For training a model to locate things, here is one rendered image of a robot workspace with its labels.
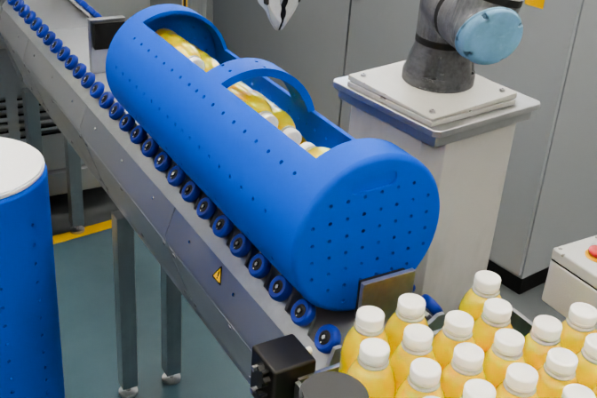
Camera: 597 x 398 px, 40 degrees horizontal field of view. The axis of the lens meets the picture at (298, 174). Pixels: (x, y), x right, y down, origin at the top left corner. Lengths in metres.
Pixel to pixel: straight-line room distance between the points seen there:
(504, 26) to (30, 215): 0.93
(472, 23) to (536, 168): 1.53
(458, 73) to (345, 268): 0.56
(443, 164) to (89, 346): 1.55
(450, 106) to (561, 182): 1.51
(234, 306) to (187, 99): 0.39
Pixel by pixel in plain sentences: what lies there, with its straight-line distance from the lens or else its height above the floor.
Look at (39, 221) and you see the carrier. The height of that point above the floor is 0.94.
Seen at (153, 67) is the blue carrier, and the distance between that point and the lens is 1.74.
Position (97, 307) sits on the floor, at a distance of 3.02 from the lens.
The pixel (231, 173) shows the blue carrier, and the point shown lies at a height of 1.13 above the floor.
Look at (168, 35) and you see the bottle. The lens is 1.93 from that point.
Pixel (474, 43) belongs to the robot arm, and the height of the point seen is 1.32.
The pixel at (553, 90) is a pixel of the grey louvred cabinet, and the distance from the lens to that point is 2.90.
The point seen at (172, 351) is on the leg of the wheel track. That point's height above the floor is 0.13.
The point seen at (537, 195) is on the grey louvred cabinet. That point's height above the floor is 0.44.
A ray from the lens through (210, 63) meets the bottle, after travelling 1.89.
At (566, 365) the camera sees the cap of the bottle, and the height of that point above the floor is 1.09.
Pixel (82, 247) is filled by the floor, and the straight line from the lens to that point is 3.35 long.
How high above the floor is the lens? 1.76
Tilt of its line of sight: 27 degrees down
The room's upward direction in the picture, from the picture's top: 4 degrees clockwise
